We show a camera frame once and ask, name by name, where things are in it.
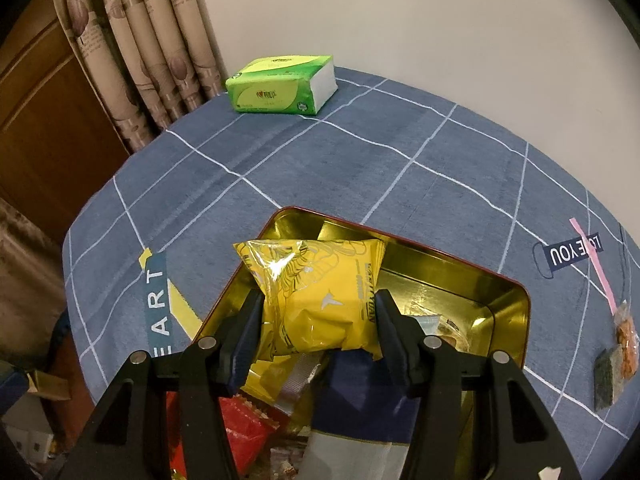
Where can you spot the cardboard box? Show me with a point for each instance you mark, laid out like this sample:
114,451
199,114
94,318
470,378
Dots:
47,385

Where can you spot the blue checked blanket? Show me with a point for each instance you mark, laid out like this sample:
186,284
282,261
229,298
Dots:
400,160

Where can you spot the dark green cube packet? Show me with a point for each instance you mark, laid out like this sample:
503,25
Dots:
607,377

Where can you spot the navy and light blue packet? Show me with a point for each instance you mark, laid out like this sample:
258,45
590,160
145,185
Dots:
360,405

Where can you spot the yellow snack packet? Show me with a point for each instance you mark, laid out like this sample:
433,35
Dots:
320,300
270,372

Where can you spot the clear orange snack packet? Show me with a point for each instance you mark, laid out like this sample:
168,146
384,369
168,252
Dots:
625,332

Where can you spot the beige patterned curtain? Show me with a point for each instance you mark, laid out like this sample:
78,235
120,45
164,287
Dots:
145,60

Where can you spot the brown cloth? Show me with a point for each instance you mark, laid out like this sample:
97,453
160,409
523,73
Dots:
25,270

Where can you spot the green tissue pack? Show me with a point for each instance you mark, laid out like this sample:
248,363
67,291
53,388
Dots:
275,85

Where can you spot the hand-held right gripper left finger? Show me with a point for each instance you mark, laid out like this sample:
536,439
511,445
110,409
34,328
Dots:
245,350

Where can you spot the brown wooden door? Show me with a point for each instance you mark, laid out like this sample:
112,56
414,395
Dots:
45,135

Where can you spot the white box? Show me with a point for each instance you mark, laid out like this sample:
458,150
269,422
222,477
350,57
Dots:
25,430

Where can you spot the red snack packet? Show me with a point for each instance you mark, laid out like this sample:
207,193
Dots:
245,435

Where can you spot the dark red tin box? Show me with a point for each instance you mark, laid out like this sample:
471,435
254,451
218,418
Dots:
450,280

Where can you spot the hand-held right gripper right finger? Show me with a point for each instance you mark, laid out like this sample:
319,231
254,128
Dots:
395,350

